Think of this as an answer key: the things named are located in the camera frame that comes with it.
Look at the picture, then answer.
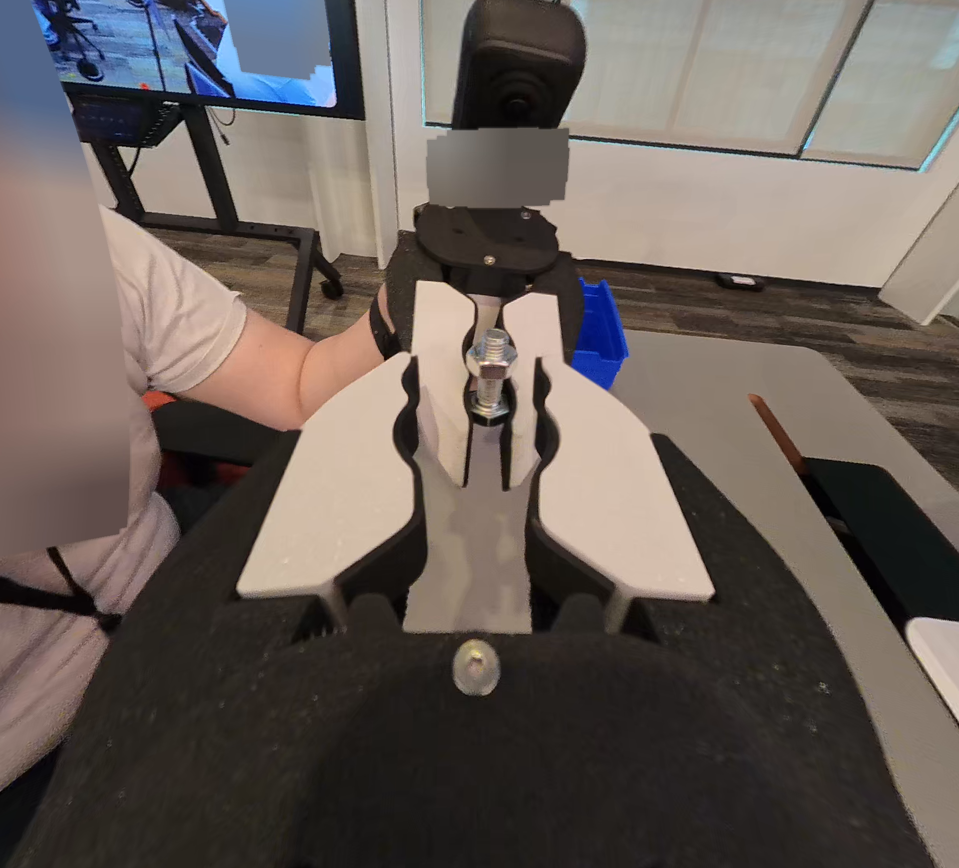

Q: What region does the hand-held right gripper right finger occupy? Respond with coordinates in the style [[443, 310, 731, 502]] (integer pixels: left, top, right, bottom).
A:
[[528, 356, 716, 634]]

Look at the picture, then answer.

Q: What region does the orange cloth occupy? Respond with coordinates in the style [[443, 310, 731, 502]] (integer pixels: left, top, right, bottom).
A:
[[141, 391, 265, 492]]

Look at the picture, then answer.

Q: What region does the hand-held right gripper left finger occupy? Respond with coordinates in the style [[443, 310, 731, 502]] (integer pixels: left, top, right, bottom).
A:
[[236, 353, 430, 633]]

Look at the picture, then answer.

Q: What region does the black rolling stand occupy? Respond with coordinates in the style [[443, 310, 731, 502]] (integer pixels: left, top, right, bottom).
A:
[[67, 100, 346, 339]]

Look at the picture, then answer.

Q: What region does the black chest strap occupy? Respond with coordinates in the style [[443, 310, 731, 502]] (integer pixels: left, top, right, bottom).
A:
[[0, 546, 122, 634]]

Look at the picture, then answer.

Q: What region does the person's left forearm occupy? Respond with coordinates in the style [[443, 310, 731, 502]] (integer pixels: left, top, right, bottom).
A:
[[300, 317, 388, 432]]

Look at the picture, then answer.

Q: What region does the white framed glass window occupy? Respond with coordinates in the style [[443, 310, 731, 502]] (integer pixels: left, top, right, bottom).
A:
[[420, 0, 959, 174]]

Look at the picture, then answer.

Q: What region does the blue plastic bin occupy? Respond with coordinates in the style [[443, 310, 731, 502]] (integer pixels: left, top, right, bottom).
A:
[[571, 278, 629, 391]]

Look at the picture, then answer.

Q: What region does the wall display screen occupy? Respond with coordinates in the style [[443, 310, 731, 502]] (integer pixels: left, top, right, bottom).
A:
[[0, 0, 367, 122]]

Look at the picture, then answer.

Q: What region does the black chair armrest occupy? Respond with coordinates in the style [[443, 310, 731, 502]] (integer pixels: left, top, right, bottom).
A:
[[152, 400, 283, 469]]

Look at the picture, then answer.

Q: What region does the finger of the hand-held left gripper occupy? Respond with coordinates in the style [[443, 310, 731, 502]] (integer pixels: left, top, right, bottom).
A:
[[403, 280, 482, 490], [499, 291, 572, 492]]

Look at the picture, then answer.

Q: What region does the white stand base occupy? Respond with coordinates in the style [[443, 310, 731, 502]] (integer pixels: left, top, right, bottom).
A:
[[904, 616, 959, 728]]

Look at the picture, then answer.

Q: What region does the steel hex bolt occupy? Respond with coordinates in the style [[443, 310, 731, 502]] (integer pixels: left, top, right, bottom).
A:
[[468, 330, 516, 429]]

